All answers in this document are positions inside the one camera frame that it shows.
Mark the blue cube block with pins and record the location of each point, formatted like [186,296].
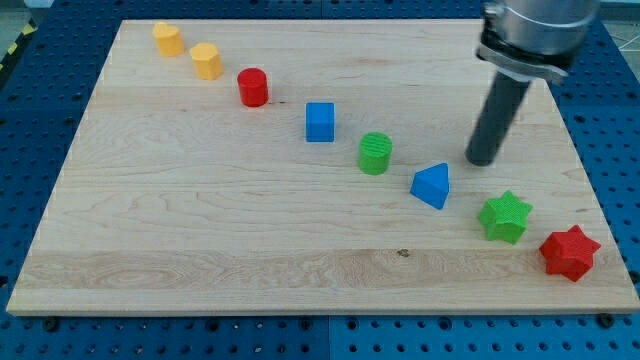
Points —
[320,122]

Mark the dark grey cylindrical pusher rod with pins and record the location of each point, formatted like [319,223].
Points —
[500,107]

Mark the red star block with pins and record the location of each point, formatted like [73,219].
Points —
[569,253]

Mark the yellow hexagon block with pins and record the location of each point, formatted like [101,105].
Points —
[207,61]

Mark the blue triangle block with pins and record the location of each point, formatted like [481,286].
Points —
[432,186]

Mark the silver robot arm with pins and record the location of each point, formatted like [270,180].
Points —
[525,40]

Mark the green cylinder block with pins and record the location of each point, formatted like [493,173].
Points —
[375,150]

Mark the red cylinder block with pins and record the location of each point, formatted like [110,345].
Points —
[253,87]

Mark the light wooden board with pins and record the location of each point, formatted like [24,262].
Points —
[176,199]

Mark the green star block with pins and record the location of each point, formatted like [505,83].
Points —
[505,218]

